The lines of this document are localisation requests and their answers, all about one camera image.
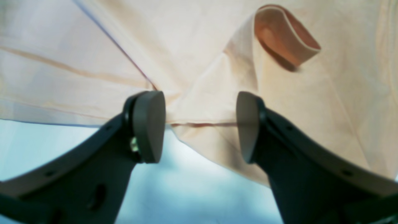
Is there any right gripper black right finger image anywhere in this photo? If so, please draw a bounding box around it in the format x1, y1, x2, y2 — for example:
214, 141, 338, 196
236, 91, 398, 224

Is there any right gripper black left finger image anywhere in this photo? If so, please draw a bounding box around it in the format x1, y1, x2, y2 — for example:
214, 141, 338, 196
0, 91, 165, 224

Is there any peach orange T-shirt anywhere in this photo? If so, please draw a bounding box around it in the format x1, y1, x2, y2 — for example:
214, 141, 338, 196
1, 0, 397, 185

